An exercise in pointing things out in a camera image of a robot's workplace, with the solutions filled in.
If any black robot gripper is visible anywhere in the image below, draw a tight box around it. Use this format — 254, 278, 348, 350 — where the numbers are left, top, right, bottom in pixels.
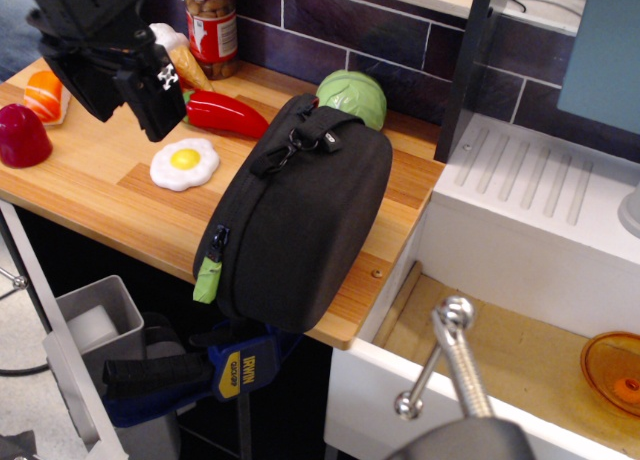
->
27, 0, 186, 142

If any black zipper case bag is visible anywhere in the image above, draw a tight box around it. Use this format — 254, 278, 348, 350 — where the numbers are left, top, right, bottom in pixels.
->
193, 94, 393, 333

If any green taped zipper pull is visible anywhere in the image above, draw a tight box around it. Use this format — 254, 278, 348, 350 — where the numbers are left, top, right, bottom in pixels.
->
193, 257, 222, 304

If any toy ice cream cone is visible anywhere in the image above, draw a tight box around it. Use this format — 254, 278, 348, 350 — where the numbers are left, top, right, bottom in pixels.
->
150, 23, 213, 91

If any red toy chili pepper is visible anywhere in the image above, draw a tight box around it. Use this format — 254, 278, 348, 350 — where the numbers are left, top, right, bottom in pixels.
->
183, 90, 269, 139

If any toy salmon sushi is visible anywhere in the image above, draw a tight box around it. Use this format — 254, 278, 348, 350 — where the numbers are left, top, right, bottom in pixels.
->
23, 70, 71, 125

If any toy fried egg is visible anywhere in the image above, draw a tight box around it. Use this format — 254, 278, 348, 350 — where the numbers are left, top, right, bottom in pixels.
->
150, 138, 220, 192

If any dark red toy dome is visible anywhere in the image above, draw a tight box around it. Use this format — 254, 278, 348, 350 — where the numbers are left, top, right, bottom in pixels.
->
1, 104, 53, 169

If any peanut jar red label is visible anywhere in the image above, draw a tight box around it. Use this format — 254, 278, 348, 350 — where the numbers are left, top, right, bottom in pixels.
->
184, 0, 238, 80

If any green toy cabbage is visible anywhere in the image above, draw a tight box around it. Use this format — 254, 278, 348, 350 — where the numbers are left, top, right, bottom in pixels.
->
316, 70, 387, 131

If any grey plastic bin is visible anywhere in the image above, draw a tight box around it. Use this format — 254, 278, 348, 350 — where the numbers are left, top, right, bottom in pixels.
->
44, 275, 185, 459

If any blue yellow Irwin clamp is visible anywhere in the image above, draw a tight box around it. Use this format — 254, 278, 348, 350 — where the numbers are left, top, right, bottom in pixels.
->
102, 320, 302, 427

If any white toy sink unit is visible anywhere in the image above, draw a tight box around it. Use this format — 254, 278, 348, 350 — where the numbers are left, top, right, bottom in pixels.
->
324, 115, 639, 459

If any light blue cabinet panel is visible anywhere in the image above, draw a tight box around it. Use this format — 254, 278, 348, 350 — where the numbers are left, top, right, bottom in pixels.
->
558, 0, 639, 134

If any chrome toy faucet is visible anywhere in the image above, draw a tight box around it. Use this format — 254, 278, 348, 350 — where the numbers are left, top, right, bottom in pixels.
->
390, 295, 534, 460

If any grey round object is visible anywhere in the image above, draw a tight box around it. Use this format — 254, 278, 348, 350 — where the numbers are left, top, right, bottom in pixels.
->
618, 185, 640, 238

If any orange transparent bowl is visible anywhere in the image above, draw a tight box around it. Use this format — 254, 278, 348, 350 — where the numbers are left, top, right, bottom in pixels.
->
580, 331, 639, 419

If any dark grey shelf post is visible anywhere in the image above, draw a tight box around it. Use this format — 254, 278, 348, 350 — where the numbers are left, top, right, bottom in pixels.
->
434, 0, 508, 163

